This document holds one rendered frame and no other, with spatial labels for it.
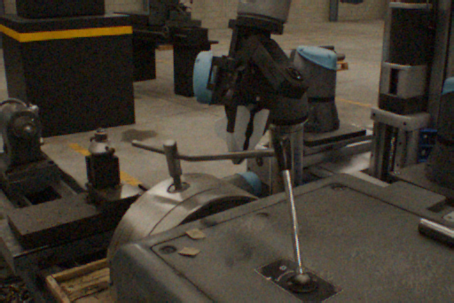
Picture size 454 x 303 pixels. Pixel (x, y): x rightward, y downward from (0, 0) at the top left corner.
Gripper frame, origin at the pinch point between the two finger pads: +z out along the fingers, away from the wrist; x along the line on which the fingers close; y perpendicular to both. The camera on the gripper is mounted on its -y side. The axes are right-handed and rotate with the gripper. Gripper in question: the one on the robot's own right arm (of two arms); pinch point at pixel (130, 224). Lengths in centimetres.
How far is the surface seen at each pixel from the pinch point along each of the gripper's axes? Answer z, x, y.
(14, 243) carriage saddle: 18.1, -15.8, 36.3
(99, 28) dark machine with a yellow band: -166, 5, 427
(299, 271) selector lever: 5, 19, -55
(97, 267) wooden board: 2.3, -18.9, 17.7
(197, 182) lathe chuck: -4.4, 15.4, -20.0
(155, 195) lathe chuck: 2.9, 14.1, -18.1
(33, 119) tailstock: -5, 2, 93
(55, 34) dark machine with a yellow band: -118, 3, 431
